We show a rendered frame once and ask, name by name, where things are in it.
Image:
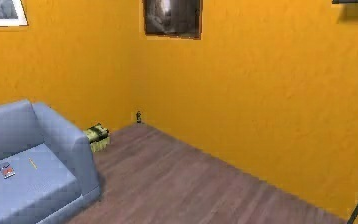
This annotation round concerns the small dark bottle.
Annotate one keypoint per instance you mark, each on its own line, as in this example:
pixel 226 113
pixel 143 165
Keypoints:
pixel 138 117

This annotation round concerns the yellow green box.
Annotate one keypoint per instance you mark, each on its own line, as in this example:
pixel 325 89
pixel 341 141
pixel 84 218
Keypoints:
pixel 98 136

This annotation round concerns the dark framed picture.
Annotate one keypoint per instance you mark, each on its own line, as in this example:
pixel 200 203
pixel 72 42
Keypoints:
pixel 172 16

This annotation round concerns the yellow pencil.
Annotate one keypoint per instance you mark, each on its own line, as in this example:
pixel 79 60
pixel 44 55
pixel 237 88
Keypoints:
pixel 33 163

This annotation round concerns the light blue sofa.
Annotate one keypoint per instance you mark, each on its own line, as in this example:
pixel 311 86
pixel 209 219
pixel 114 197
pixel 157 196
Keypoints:
pixel 37 186

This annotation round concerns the small red grey book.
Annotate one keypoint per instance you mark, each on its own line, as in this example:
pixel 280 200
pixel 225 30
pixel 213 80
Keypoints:
pixel 7 170

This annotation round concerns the white framed picture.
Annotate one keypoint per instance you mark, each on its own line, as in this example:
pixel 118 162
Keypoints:
pixel 3 11

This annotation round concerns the dark wall shelf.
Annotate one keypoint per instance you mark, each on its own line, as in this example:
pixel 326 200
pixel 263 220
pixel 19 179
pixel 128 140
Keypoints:
pixel 352 1

